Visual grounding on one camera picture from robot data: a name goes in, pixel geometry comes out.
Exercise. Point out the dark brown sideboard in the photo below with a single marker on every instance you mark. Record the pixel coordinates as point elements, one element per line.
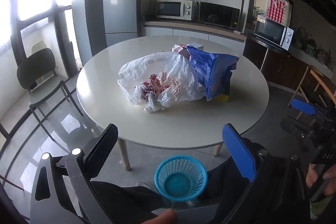
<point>278,66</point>

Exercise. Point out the small white carton box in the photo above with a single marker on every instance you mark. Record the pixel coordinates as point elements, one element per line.
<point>201,91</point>

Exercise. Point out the blue plastic packaging bag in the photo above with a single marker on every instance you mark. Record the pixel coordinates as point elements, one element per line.
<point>210,69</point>

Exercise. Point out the white counter cabinet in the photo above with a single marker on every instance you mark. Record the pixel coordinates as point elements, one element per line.
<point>183,31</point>

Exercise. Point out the person's left hand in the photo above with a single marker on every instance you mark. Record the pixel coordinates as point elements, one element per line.
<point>166,217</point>

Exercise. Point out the red checkered cloth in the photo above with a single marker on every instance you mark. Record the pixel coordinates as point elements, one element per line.
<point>275,8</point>

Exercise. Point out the potted green plant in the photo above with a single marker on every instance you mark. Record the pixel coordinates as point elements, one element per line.
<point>256,15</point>

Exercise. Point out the pink plastic bag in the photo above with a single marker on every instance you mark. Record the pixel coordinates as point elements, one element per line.
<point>178,49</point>

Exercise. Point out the white microwave oven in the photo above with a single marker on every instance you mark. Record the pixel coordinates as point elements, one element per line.
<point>170,8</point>
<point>270,32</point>

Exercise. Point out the wooden folding chair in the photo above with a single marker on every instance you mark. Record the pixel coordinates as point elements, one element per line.
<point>315,77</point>

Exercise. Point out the silver refrigerator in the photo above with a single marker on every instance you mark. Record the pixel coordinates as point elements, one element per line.
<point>120,3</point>

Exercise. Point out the blue plastic mesh basket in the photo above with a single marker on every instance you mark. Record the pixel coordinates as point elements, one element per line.
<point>170,169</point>

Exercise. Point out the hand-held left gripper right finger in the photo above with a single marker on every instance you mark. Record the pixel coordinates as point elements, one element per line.
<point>239,153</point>

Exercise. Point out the beige chair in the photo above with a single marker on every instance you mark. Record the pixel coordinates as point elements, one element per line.
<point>38,47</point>

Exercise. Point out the black window frame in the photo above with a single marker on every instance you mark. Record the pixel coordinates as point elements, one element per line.
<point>15,29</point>

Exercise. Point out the black microwave oven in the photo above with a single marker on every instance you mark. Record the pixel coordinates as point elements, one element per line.
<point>218,15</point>

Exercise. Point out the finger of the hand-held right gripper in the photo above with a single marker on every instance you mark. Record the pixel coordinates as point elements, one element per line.
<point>303,107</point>
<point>294,125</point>

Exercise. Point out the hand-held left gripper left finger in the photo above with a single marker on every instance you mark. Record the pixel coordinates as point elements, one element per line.
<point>102,148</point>

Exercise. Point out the person's right hand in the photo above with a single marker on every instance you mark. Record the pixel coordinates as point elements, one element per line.
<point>331,176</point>

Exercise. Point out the white plastic box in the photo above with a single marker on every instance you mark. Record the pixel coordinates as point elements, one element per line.
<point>197,45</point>

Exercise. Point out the round white table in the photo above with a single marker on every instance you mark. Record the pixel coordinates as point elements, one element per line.
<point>105,82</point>

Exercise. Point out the green yellow scouring sponge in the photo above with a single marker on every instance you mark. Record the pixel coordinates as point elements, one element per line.
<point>223,98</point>

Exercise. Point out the white plastic bag red print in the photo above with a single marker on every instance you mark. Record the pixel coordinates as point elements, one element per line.
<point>147,69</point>

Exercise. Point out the person's dark pants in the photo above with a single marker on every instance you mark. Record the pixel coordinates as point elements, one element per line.
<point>126,200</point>

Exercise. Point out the dark green chair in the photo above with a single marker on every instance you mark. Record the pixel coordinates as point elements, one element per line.
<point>36,69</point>

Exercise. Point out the person's grey shoe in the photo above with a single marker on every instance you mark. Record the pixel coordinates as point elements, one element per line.
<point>145,186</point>

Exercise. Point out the row of green plants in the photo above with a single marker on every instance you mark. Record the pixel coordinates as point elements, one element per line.
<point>304,40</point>

